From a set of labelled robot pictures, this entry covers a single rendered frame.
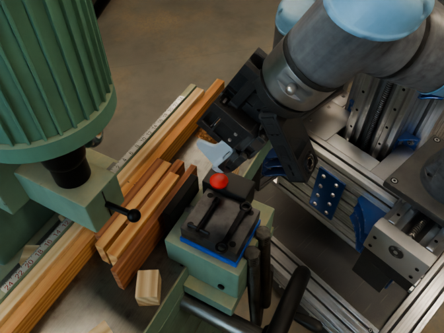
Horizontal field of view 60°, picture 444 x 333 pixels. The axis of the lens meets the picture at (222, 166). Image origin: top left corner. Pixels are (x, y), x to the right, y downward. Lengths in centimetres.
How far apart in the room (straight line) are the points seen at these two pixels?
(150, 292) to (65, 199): 19
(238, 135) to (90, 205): 23
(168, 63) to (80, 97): 225
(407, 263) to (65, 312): 68
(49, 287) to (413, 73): 56
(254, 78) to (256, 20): 268
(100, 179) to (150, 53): 223
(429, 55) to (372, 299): 117
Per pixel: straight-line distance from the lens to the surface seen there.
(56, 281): 67
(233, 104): 46
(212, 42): 284
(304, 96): 40
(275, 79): 40
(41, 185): 61
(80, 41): 41
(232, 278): 62
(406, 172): 99
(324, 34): 35
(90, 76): 43
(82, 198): 57
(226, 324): 72
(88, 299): 69
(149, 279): 64
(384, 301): 150
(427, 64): 40
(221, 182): 61
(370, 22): 34
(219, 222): 60
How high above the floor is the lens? 151
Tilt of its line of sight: 50 degrees down
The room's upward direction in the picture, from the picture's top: straight up
